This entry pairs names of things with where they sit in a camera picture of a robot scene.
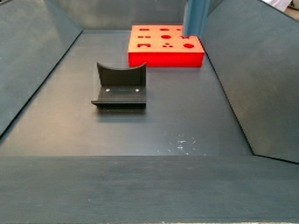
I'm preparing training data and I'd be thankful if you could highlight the black curved holder stand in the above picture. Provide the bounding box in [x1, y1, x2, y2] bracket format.
[91, 64, 146, 108]

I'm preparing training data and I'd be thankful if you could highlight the red foam shape board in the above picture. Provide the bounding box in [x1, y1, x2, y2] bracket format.
[127, 24, 205, 67]

